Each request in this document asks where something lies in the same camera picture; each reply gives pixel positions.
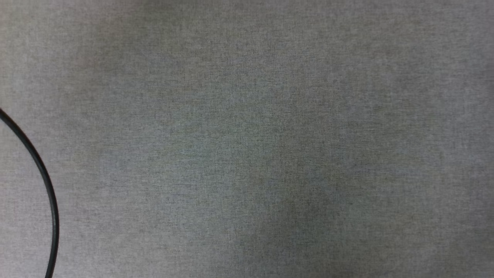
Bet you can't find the grey fabric sofa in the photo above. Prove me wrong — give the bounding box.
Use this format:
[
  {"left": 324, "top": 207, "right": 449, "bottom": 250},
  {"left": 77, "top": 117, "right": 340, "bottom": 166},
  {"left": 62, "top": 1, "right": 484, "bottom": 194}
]
[{"left": 0, "top": 0, "right": 494, "bottom": 278}]

